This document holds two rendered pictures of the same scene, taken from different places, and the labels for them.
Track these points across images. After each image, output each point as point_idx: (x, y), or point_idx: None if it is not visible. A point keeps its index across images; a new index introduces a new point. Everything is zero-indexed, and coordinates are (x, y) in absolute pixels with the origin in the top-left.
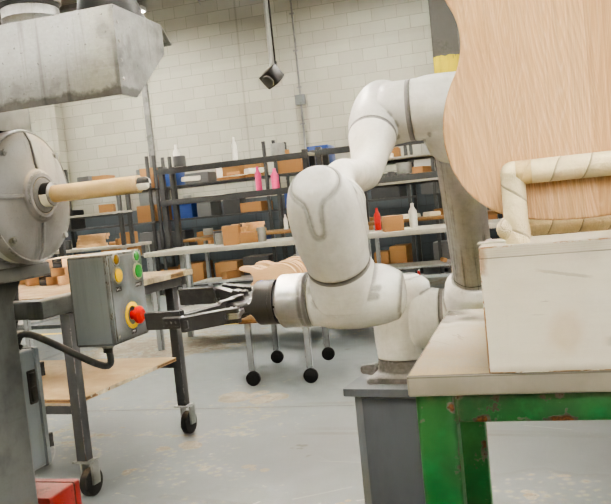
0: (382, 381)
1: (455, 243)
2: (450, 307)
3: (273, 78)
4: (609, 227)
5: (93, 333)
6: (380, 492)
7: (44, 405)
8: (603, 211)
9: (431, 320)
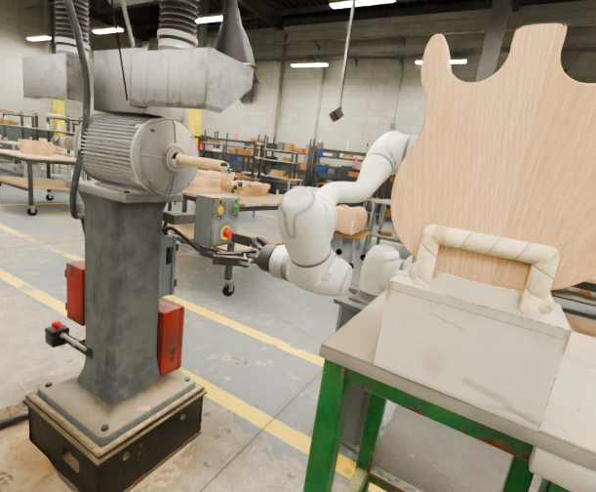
0: (356, 301)
1: None
2: None
3: (336, 116)
4: None
5: (201, 237)
6: None
7: (174, 266)
8: (495, 282)
9: (392, 277)
